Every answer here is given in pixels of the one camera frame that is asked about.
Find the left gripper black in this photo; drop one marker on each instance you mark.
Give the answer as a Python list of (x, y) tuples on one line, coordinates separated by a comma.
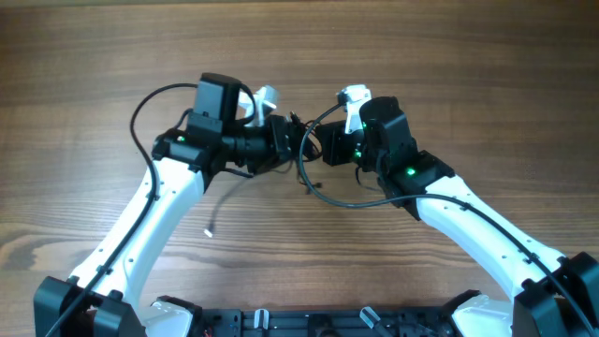
[(278, 133)]

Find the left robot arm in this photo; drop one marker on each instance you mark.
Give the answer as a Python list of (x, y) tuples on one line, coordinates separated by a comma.
[(229, 129)]

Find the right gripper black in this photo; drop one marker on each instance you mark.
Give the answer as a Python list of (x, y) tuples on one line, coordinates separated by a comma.
[(333, 140)]

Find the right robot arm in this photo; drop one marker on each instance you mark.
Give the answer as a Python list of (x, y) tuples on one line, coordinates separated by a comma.
[(548, 293)]

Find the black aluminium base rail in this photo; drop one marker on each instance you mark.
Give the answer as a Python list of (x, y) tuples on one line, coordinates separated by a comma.
[(404, 322)]

